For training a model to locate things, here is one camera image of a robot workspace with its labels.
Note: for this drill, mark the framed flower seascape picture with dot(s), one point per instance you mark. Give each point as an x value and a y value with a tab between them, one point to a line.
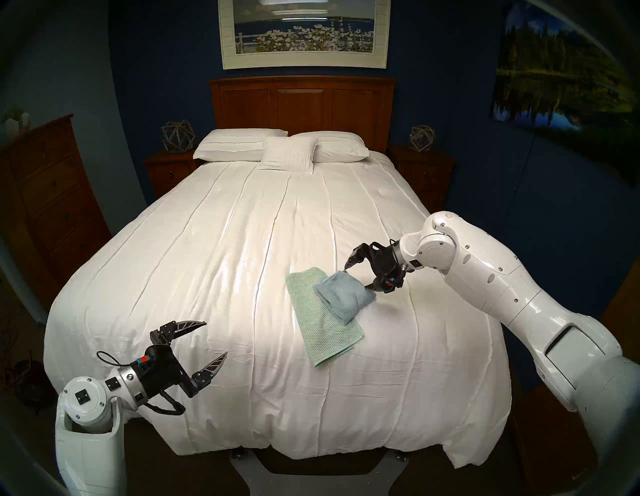
305	42

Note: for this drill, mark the forest lake canvas print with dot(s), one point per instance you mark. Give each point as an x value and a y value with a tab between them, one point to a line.
560	85

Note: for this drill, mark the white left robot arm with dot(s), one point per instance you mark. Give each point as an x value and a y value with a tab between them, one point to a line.
82	400

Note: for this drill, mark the light blue hand towel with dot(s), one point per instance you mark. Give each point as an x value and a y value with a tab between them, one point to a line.
345	297

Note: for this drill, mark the square pleated white pillow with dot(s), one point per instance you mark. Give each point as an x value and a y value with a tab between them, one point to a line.
289	156

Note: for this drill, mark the small white potted plant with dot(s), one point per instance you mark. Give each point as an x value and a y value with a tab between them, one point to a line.
17	125

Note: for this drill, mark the mint green waffle towel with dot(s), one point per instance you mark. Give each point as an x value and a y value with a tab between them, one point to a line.
320	330

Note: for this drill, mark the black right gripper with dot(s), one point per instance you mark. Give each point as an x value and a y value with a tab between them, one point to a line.
385	262

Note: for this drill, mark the brown wooden nightstand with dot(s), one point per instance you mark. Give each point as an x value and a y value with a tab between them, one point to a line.
425	175
170	172

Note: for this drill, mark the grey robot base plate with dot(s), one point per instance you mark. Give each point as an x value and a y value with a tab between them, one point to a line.
250	475

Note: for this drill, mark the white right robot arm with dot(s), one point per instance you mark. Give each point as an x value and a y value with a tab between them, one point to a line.
500	285

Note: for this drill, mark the white bed comforter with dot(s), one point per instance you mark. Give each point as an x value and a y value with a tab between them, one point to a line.
210	250

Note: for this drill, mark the tall brown wooden dresser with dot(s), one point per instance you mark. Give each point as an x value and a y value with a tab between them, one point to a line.
50	200

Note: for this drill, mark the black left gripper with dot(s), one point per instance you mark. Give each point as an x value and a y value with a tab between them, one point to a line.
160	372

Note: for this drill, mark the brown wooden headboard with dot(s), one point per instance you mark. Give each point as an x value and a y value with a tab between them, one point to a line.
305	105

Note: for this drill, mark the long white pillow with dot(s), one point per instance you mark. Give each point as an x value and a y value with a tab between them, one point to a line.
340	146
230	145

